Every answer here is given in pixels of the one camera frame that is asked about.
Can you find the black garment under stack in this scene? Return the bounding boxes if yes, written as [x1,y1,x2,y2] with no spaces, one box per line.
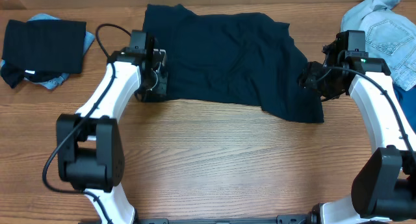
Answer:
[1,62,69,90]

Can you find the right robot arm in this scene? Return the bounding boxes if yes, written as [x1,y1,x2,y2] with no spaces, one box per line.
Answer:
[298,30,415,223]

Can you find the folded black shirt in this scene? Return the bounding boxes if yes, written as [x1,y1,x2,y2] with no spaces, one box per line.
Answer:
[2,19,86,74]

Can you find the crumpled light denim jeans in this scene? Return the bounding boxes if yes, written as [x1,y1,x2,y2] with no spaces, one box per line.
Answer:
[341,0,415,91]

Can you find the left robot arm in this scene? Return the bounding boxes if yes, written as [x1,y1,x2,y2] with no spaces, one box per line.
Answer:
[56,31,168,223]

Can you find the black t-shirt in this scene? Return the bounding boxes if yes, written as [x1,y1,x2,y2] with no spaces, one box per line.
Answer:
[143,5,324,123]

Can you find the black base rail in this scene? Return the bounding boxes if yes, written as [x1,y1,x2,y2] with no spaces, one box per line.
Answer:
[133,214,317,224]

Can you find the folded light blue jeans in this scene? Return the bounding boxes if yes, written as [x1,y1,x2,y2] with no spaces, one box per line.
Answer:
[1,14,95,77]

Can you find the dark blue garment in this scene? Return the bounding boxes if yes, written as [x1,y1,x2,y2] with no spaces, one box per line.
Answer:
[393,84,416,132]

